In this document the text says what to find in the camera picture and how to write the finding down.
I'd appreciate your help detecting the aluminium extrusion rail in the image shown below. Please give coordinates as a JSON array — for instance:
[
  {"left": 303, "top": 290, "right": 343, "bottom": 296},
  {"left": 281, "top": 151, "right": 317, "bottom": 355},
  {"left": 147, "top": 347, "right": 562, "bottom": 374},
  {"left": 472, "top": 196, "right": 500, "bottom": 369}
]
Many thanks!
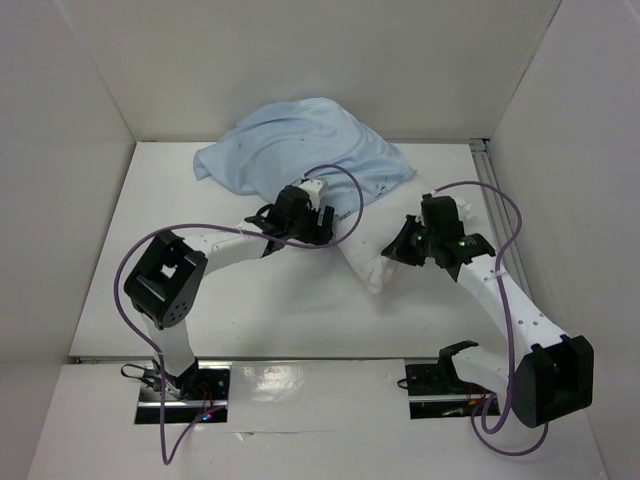
[{"left": 470, "top": 139, "right": 531, "bottom": 296}]

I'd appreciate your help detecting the light blue pillowcase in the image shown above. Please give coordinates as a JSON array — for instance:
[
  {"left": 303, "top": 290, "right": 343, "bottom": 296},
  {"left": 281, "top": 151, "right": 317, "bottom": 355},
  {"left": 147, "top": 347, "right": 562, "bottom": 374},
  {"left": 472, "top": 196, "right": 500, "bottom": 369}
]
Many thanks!
[{"left": 193, "top": 97, "right": 415, "bottom": 220}]

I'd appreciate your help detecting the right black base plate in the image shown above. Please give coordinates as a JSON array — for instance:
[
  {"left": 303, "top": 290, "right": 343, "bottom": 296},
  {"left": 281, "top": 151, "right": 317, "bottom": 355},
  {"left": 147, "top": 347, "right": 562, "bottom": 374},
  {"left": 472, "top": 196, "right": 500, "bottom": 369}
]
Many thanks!
[{"left": 396, "top": 362, "right": 491, "bottom": 420}]

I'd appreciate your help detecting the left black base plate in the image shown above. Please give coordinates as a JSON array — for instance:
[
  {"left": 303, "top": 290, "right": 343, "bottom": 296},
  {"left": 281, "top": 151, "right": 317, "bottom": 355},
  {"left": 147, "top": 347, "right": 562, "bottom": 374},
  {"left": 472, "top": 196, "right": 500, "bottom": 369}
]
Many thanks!
[{"left": 121, "top": 362, "right": 231, "bottom": 425}]

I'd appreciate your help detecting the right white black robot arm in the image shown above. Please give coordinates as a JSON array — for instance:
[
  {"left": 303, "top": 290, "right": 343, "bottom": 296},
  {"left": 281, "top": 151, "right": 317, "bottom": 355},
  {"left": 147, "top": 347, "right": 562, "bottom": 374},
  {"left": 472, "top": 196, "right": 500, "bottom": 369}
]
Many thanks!
[{"left": 382, "top": 194, "right": 594, "bottom": 428}]

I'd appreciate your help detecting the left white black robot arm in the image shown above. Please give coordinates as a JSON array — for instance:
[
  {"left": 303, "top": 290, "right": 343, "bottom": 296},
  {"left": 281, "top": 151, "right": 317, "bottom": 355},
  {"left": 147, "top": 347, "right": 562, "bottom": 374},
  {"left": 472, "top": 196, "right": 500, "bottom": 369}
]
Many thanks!
[{"left": 124, "top": 179, "right": 334, "bottom": 399}]

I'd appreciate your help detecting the white pillow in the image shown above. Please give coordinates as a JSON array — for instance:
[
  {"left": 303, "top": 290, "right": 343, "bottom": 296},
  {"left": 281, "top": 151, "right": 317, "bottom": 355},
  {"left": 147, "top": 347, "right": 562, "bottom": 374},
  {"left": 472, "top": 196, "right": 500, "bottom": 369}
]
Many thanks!
[{"left": 327, "top": 172, "right": 476, "bottom": 297}]

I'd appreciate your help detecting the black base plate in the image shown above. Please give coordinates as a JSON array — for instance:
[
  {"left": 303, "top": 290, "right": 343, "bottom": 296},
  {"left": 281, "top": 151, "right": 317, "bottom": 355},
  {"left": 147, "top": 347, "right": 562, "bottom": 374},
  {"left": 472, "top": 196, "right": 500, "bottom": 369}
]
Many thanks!
[
  {"left": 121, "top": 362, "right": 231, "bottom": 425},
  {"left": 396, "top": 362, "right": 491, "bottom": 420}
]

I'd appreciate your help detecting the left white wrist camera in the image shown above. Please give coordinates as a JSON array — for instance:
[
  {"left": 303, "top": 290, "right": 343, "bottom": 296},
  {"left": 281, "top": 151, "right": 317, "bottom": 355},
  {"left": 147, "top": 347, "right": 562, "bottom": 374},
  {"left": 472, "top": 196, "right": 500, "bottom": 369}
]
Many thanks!
[{"left": 298, "top": 178, "right": 328, "bottom": 210}]

